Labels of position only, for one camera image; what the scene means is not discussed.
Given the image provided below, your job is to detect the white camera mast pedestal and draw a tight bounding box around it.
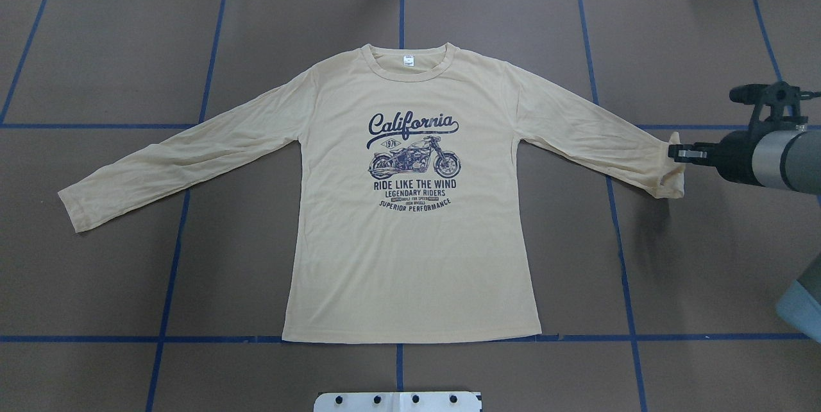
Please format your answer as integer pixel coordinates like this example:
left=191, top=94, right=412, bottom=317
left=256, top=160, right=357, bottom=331
left=313, top=391, right=483, bottom=411

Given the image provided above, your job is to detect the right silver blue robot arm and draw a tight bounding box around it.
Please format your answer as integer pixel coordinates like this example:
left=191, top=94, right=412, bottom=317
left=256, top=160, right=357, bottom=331
left=668, top=81, right=820, bottom=196

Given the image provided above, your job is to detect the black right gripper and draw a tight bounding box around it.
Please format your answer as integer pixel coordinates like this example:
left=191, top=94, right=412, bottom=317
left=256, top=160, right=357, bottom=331
left=668, top=82, right=809, bottom=185

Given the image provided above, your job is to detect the beige long-sleeve printed shirt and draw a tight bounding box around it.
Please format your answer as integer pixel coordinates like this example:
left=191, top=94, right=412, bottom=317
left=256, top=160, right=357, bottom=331
left=58, top=44, right=685, bottom=344

